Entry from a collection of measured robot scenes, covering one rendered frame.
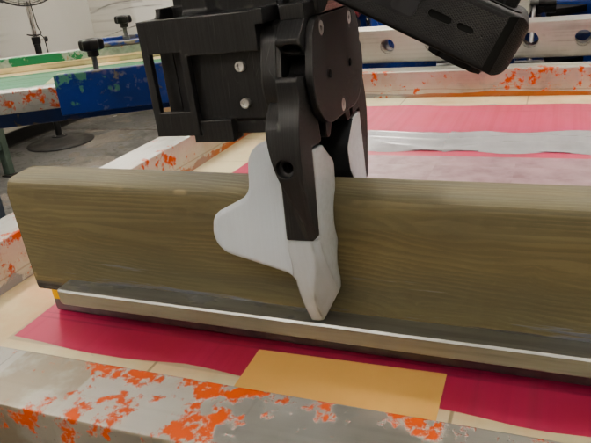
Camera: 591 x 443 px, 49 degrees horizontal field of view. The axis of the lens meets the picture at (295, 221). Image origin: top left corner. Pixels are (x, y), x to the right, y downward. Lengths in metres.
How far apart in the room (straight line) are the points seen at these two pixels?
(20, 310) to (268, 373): 0.20
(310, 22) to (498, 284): 0.14
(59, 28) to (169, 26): 5.65
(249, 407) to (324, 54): 0.15
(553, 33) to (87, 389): 0.82
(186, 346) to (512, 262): 0.19
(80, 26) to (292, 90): 5.90
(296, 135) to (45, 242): 0.21
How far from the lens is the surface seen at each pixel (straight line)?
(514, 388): 0.34
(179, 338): 0.40
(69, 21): 6.05
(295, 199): 0.27
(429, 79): 0.94
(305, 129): 0.27
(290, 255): 0.29
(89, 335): 0.42
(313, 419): 0.26
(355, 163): 0.33
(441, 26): 0.27
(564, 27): 0.99
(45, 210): 0.41
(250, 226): 0.31
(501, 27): 0.27
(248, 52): 0.28
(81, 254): 0.40
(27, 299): 0.49
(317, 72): 0.27
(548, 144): 0.69
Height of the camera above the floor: 1.16
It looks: 23 degrees down
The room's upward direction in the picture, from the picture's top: 6 degrees counter-clockwise
